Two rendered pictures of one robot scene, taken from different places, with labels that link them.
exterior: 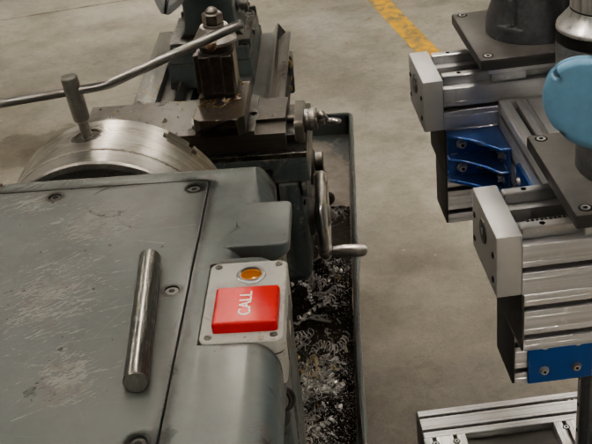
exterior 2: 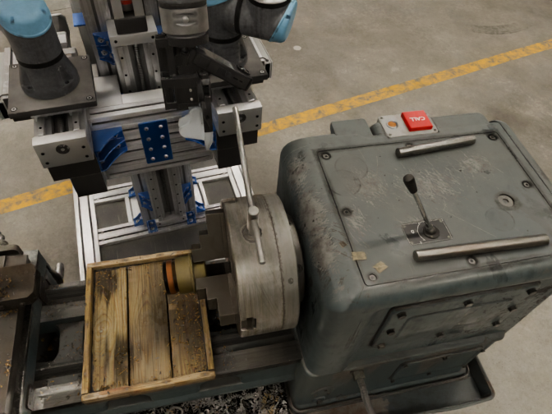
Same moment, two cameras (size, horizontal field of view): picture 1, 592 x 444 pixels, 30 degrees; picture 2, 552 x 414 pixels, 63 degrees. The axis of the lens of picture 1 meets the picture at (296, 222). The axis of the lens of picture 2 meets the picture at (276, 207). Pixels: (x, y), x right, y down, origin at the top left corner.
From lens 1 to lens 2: 1.66 m
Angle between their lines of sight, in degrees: 78
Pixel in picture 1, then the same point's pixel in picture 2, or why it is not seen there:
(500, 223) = (250, 105)
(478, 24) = (34, 102)
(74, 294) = (425, 177)
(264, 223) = (351, 126)
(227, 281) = (398, 131)
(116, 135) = not seen: hidden behind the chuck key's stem
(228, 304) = (420, 122)
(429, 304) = not seen: outside the picture
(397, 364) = not seen: outside the picture
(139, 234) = (372, 166)
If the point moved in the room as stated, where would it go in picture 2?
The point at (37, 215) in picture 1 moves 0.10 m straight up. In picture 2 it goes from (366, 213) to (378, 181)
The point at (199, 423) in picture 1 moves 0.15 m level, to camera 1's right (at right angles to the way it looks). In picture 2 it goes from (476, 124) to (445, 87)
